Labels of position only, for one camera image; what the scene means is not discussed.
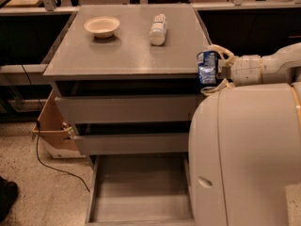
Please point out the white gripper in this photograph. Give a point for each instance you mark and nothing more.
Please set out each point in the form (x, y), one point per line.
(246, 69)

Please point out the blue pepsi can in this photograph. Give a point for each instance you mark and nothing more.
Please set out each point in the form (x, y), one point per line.
(207, 65)

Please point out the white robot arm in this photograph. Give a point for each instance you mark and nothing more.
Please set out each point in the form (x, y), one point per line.
(245, 138)

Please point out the grey top drawer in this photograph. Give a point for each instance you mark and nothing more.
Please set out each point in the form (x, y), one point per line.
(115, 109)

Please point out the grey middle drawer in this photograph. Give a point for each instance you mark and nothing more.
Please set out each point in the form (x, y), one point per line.
(134, 143)

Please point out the grey drawer cabinet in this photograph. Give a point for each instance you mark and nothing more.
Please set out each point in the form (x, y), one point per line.
(165, 87)

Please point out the grey open bottom drawer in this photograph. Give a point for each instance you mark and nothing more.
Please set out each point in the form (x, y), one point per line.
(140, 190)

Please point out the white plastic bottle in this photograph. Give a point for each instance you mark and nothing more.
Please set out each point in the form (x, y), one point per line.
(158, 30)

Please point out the white paper bowl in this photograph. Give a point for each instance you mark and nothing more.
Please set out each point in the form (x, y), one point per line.
(102, 27)

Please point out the cardboard box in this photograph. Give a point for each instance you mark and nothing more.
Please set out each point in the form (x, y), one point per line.
(56, 134)

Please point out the black shoe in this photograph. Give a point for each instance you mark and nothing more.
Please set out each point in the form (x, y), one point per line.
(8, 196)

